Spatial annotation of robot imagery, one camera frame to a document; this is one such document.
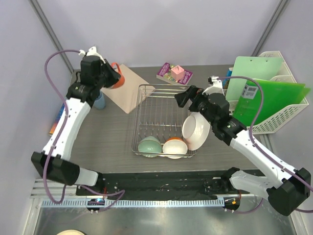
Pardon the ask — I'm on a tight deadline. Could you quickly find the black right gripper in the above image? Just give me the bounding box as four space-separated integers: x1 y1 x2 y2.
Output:
175 85 217 126

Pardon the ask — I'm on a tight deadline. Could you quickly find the orange ceramic mug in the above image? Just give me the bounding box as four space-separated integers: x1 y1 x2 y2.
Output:
110 62 126 90

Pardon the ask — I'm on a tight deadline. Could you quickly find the blue plastic cup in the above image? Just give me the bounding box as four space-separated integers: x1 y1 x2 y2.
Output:
93 91 106 110

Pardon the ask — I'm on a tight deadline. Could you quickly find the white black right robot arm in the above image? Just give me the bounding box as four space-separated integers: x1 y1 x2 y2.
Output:
175 86 313 216

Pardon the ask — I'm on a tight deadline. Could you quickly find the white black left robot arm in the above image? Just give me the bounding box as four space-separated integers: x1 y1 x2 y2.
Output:
31 52 121 195

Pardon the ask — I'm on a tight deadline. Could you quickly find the pink cube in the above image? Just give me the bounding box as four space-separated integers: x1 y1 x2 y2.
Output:
171 65 185 82

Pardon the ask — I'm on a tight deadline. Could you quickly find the purple paperback book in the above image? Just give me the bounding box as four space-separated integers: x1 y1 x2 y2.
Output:
156 63 193 85

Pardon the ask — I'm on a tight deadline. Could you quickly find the blue white carton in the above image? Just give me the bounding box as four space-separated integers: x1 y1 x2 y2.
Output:
222 67 233 89

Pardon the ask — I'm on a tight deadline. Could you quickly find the orange white ceramic bowl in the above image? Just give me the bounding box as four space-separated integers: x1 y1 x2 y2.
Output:
162 137 188 159

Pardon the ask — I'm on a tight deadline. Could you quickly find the blue Jane Eyre book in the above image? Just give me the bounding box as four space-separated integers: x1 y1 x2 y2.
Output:
49 104 65 136

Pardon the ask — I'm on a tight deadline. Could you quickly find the green ceramic bowl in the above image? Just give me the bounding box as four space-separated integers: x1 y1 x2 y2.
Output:
137 136 162 158

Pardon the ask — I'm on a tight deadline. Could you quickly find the light green clipboard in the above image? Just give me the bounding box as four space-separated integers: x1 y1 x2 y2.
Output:
225 56 284 101

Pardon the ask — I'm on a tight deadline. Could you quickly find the bright green plastic folder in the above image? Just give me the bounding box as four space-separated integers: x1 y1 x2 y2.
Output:
233 79 311 126

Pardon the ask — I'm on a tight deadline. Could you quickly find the white plastic file organizer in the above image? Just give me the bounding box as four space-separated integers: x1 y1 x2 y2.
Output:
228 51 308 134

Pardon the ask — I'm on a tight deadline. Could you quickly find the cream round plate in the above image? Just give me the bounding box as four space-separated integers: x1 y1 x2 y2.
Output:
57 230 84 235

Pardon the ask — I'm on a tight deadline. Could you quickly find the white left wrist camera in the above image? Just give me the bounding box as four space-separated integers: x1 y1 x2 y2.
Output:
79 46 106 64

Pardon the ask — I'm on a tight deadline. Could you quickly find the metal wire dish rack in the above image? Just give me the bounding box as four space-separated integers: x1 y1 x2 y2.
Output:
132 84 197 159

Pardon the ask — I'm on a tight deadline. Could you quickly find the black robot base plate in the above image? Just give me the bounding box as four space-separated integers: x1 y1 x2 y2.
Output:
88 170 240 201

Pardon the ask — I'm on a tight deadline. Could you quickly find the white slotted cable duct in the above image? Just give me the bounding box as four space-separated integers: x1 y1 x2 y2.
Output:
41 197 224 208

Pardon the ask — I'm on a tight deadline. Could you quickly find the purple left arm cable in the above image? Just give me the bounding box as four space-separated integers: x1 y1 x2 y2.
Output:
43 49 126 213

